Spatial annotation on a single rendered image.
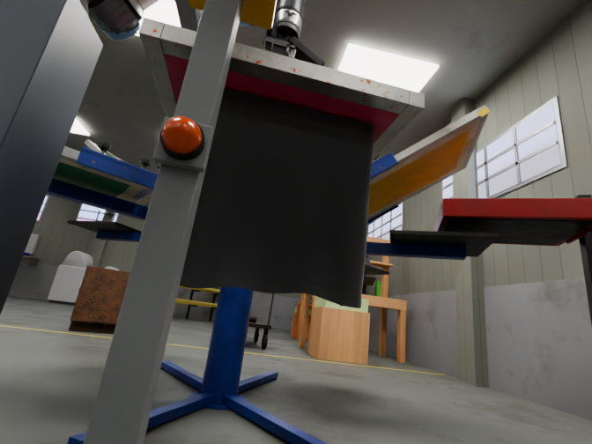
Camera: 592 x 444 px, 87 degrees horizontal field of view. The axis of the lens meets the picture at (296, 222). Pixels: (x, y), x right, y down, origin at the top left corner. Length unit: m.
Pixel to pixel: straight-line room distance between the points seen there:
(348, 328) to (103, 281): 3.20
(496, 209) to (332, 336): 3.17
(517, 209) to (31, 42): 1.73
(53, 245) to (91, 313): 8.53
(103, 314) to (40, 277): 8.45
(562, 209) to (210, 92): 1.54
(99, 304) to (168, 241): 4.31
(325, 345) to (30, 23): 4.05
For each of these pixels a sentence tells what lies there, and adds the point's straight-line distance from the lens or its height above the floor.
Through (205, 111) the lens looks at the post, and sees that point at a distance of 0.38.
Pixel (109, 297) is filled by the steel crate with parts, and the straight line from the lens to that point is 4.63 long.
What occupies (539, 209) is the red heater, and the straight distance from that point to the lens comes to 1.68.
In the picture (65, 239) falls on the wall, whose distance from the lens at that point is 12.90.
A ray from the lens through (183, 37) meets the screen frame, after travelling 0.71.
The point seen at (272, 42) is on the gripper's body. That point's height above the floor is 1.13.
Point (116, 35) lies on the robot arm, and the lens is 1.34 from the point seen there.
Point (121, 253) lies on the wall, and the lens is 12.11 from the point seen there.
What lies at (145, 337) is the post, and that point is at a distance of 0.32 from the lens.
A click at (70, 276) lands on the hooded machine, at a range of 11.57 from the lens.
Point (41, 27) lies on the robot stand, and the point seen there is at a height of 1.06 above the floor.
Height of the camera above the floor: 0.49
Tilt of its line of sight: 17 degrees up
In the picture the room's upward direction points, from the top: 7 degrees clockwise
